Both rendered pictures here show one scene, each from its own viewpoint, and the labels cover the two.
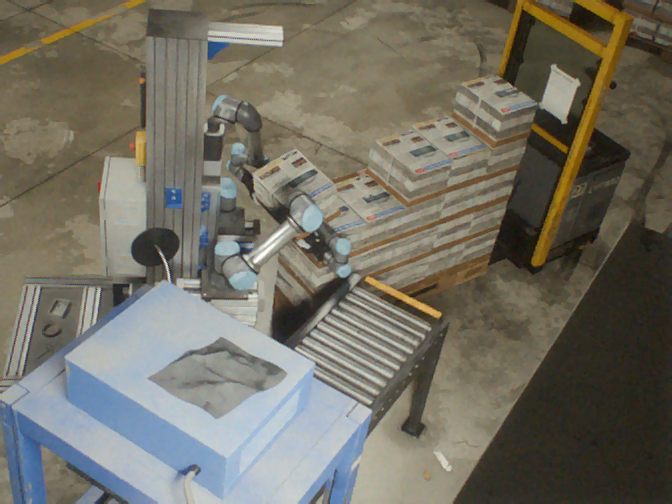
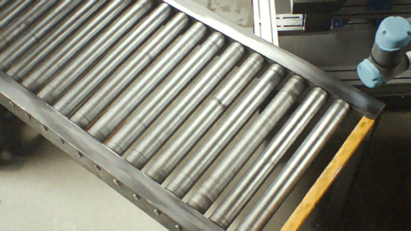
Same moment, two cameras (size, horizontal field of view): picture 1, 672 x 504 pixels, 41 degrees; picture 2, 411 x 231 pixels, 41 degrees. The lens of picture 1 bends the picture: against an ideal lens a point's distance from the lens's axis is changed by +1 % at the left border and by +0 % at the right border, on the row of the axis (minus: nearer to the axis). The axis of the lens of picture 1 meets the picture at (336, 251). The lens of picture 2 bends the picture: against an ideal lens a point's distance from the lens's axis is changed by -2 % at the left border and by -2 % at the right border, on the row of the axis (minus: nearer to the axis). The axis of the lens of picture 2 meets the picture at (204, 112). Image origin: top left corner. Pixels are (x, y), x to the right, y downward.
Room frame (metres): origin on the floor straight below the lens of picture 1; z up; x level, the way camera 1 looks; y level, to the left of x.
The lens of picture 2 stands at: (3.32, -0.94, 1.99)
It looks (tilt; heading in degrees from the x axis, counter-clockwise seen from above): 57 degrees down; 109
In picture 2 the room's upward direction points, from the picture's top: 8 degrees counter-clockwise
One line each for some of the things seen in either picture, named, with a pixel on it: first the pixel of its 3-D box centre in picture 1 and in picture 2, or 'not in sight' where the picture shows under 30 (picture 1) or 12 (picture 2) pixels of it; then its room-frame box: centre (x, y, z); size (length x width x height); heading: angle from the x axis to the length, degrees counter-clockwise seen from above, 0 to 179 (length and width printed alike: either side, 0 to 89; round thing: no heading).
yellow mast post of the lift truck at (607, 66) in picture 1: (574, 151); not in sight; (4.77, -1.31, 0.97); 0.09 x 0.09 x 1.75; 42
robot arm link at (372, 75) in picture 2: (339, 266); (382, 66); (3.49, -0.03, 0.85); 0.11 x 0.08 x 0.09; 44
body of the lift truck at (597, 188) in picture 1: (550, 183); not in sight; (5.26, -1.37, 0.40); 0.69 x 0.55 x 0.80; 42
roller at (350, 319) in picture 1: (372, 331); (228, 129); (3.13, -0.24, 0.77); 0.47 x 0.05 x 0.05; 64
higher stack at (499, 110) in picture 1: (473, 184); not in sight; (4.72, -0.77, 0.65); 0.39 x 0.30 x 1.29; 42
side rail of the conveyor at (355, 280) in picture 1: (283, 358); (176, 11); (2.89, 0.16, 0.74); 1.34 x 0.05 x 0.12; 154
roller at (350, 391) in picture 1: (329, 379); (115, 58); (2.78, -0.07, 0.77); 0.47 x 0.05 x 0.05; 64
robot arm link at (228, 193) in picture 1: (224, 193); not in sight; (3.74, 0.62, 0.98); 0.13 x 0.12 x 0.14; 74
